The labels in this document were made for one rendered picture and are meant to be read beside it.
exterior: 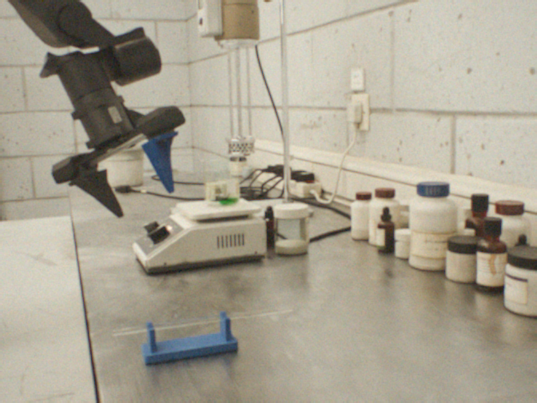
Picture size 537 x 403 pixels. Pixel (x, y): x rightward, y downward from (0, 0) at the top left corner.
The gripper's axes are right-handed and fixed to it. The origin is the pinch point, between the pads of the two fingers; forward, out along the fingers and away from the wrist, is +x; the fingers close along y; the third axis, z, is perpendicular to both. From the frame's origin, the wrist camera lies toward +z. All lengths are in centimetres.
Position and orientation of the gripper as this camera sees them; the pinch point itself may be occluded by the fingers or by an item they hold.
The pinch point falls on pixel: (134, 181)
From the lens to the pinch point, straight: 84.0
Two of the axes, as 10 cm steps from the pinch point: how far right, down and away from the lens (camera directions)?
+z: 2.8, -2.1, 9.4
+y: -8.6, 3.8, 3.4
